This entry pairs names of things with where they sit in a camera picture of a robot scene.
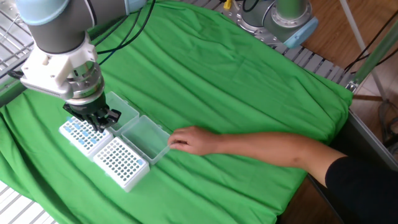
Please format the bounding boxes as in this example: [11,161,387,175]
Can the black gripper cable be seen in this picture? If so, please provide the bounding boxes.
[90,0,156,66]

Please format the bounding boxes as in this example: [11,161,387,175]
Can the white pipette tip box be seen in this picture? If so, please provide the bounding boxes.
[58,90,141,162]
[92,114,171,193]

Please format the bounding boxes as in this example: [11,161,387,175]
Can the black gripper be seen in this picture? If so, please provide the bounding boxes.
[63,93,121,133]

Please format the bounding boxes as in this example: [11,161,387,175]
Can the bare person hand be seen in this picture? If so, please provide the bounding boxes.
[167,125,221,156]

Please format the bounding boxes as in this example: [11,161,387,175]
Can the perforated aluminium plate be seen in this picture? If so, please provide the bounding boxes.
[0,0,19,19]

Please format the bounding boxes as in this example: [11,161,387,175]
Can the green table cloth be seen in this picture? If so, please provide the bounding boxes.
[0,0,354,224]

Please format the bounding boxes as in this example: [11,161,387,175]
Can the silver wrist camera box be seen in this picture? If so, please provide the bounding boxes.
[19,77,75,101]

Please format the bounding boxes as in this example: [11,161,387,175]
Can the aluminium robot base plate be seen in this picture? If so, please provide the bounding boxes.
[217,0,301,52]

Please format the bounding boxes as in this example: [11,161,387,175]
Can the aluminium corner bracket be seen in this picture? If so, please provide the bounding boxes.
[345,80,360,93]

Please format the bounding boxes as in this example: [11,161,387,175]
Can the green frame post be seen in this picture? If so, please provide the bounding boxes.
[353,18,398,86]

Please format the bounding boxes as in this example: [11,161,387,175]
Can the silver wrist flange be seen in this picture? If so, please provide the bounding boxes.
[64,60,106,106]

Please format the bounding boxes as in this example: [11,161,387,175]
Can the black floor cable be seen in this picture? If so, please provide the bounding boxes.
[343,11,398,74]

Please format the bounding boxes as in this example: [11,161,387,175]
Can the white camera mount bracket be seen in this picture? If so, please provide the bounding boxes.
[20,39,99,90]

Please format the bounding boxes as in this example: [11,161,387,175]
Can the white pole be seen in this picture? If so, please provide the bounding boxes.
[338,0,389,102]

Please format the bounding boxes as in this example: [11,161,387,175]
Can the aluminium table edge rail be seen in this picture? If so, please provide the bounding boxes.
[348,110,398,177]

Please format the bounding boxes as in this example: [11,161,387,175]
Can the bare person forearm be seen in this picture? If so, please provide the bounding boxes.
[217,131,348,187]

